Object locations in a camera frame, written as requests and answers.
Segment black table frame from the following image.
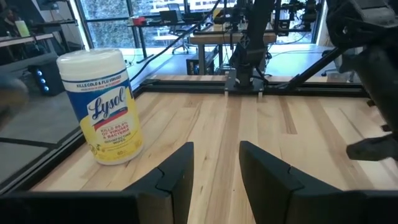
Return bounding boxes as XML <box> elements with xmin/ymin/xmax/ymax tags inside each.
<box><xmin>0</xmin><ymin>46</ymin><xmax>398</xmax><ymax>195</ymax></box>

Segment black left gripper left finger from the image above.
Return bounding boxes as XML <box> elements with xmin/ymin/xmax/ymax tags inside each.
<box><xmin>123</xmin><ymin>141</ymin><xmax>195</xmax><ymax>224</ymax></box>

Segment office chair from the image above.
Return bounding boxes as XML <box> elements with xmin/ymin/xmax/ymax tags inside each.
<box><xmin>167</xmin><ymin>2</ymin><xmax>199</xmax><ymax>55</ymax></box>

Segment black tower blue lights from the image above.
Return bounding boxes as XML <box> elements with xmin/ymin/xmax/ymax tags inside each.
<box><xmin>27</xmin><ymin>60</ymin><xmax>65</xmax><ymax>97</ymax></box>

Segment yellow Lysol wipes canister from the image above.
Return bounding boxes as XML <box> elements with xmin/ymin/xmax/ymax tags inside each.
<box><xmin>56</xmin><ymin>48</ymin><xmax>145</xmax><ymax>166</ymax></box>

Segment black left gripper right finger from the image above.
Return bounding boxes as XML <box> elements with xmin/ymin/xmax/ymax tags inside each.
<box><xmin>238</xmin><ymin>140</ymin><xmax>369</xmax><ymax>224</ymax></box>

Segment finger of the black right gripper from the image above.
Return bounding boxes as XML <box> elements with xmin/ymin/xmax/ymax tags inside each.
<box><xmin>346</xmin><ymin>133</ymin><xmax>398</xmax><ymax>162</ymax></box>

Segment person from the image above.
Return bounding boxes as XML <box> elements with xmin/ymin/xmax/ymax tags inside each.
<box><xmin>0</xmin><ymin>7</ymin><xmax>22</xmax><ymax>38</ymax></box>

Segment light wood desk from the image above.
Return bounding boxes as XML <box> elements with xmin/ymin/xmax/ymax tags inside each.
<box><xmin>0</xmin><ymin>32</ymin><xmax>55</xmax><ymax>49</ymax></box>

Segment wooden background rig table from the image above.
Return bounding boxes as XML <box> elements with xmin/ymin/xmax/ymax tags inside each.
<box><xmin>188</xmin><ymin>29</ymin><xmax>278</xmax><ymax>76</ymax></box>

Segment black hanging cable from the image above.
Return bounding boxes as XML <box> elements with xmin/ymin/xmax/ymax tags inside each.
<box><xmin>129</xmin><ymin>0</ymin><xmax>222</xmax><ymax>83</ymax></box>

